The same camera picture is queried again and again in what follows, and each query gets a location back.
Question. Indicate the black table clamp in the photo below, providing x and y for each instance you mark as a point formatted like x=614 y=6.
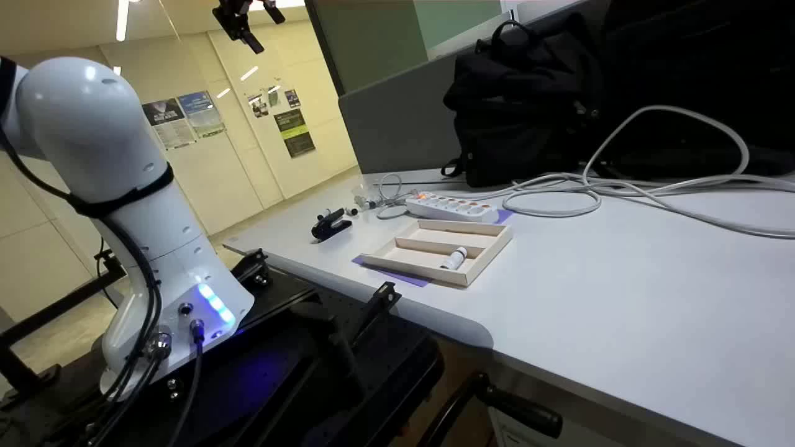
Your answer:
x=251 y=266
x=382 y=298

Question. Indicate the dark poster with white sheet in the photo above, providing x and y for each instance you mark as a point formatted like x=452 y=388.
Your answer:
x=167 y=122

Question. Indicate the black metal frame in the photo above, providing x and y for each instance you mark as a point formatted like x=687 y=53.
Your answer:
x=51 y=311

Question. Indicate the black backpack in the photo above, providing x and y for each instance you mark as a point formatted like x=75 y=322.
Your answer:
x=531 y=106

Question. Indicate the white marker pen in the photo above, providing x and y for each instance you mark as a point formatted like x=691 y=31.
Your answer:
x=455 y=255

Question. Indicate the ceiling light strip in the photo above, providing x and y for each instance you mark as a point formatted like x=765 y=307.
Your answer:
x=122 y=17

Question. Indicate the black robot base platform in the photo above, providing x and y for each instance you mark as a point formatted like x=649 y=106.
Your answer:
x=275 y=372

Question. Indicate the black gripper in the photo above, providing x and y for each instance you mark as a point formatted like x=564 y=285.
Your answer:
x=232 y=17

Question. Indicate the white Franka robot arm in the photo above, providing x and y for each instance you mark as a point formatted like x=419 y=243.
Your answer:
x=90 y=124

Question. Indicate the blue poster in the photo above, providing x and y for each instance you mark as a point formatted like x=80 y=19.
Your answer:
x=201 y=112

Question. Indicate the dark green poster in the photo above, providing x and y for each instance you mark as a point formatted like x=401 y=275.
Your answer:
x=288 y=120

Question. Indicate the white power strip with switches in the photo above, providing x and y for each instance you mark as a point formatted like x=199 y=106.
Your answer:
x=450 y=203

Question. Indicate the small photo poster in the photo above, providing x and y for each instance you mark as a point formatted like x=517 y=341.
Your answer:
x=259 y=105

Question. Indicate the small black clip tool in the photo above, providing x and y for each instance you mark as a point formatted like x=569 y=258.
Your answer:
x=331 y=222

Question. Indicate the wooden divided tray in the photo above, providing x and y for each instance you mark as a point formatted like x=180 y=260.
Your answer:
x=439 y=252

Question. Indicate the black yellow poster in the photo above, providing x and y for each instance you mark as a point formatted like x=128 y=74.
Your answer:
x=298 y=145

